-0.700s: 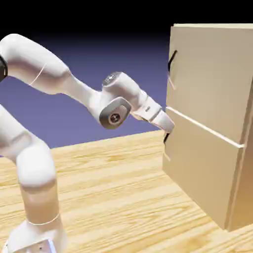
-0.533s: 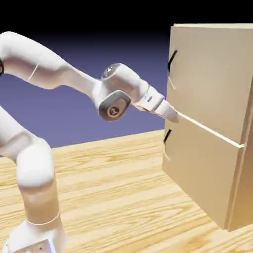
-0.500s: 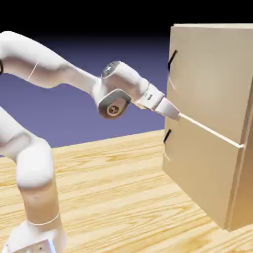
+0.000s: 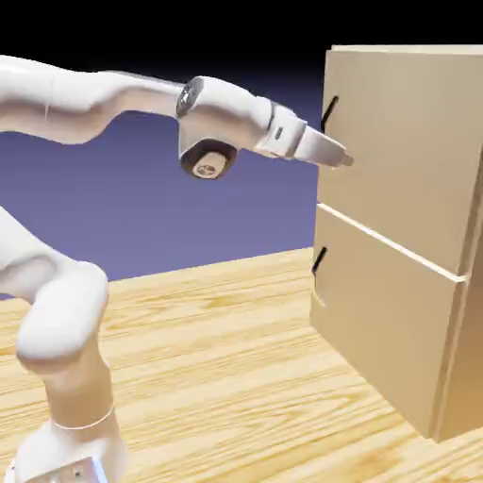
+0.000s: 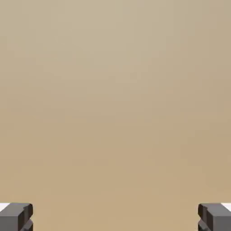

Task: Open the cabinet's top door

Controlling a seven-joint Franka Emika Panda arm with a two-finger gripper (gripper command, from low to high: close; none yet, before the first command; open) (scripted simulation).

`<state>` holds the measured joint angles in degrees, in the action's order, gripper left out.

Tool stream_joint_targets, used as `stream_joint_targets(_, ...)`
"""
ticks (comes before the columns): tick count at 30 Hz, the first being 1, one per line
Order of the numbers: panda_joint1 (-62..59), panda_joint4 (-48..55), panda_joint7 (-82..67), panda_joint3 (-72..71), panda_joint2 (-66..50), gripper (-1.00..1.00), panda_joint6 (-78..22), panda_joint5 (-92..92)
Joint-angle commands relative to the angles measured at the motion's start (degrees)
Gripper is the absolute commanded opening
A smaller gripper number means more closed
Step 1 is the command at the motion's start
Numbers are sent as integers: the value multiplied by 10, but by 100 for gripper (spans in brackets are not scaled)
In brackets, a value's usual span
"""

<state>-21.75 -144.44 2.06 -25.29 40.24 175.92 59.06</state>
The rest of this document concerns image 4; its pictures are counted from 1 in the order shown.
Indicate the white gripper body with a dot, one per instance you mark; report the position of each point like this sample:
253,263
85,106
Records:
320,147

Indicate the light wood cabinet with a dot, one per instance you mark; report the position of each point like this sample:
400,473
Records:
400,234

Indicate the short light wood door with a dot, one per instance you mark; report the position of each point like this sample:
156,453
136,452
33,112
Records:
381,313

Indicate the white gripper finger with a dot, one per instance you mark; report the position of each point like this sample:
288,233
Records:
348,160

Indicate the tall light wood door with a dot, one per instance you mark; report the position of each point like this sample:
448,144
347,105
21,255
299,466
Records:
400,166

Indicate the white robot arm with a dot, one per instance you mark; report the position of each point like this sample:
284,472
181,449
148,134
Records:
75,102

